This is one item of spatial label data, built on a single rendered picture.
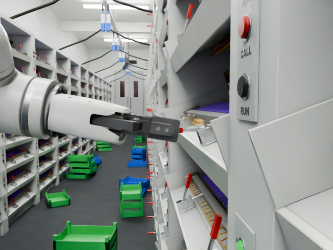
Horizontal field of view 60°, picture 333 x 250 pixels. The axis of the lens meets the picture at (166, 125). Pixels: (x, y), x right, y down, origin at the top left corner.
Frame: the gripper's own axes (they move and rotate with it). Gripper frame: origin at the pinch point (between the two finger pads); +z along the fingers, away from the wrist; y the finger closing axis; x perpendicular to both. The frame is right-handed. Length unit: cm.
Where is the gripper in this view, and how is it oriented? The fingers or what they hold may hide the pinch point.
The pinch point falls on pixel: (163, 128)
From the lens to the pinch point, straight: 41.9
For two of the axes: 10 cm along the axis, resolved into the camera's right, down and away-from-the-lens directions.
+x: 1.7, -9.8, -0.6
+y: 0.8, 0.7, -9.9
